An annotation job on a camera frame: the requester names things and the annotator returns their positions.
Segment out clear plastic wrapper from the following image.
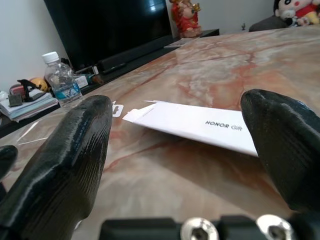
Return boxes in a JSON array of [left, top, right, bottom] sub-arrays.
[[16, 119, 49, 146]]

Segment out black television console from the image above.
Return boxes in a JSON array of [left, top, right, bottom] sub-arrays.
[[0, 28, 220, 139]]

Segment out black flat television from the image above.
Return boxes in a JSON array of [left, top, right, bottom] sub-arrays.
[[43, 0, 173, 71]]

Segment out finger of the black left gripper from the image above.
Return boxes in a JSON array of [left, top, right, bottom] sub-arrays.
[[0, 144, 19, 181]]

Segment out clear plastic water bottle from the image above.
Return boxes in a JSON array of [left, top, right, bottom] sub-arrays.
[[41, 51, 83, 109]]

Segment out small white carton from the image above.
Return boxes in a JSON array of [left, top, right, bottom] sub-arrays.
[[73, 74, 89, 88]]

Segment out black phone stand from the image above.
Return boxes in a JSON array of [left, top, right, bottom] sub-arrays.
[[16, 78, 47, 103]]

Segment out small white plastic piece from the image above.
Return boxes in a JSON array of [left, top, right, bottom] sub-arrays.
[[111, 100, 125, 119]]

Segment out stack of papers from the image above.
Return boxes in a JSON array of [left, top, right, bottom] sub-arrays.
[[0, 92, 61, 123]]

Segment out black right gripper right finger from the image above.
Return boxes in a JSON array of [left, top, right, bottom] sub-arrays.
[[240, 89, 320, 214]]

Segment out yellow round toy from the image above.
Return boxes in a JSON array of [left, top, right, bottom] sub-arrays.
[[29, 77, 50, 93]]

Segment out black soundbar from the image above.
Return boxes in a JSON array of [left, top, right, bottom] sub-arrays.
[[96, 37, 179, 74]]

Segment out white Honor cardboard box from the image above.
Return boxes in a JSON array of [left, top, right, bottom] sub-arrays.
[[121, 99, 260, 158]]

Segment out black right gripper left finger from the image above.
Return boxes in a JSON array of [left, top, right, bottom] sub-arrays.
[[0, 94, 114, 240]]

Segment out red and yellow plush doll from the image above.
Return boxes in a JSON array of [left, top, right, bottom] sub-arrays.
[[272, 0, 320, 28]]

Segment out red seated figurine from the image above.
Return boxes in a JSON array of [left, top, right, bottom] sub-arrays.
[[169, 0, 203, 39]]

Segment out grey sofa cushion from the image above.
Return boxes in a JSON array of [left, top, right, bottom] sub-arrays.
[[248, 14, 291, 33]]

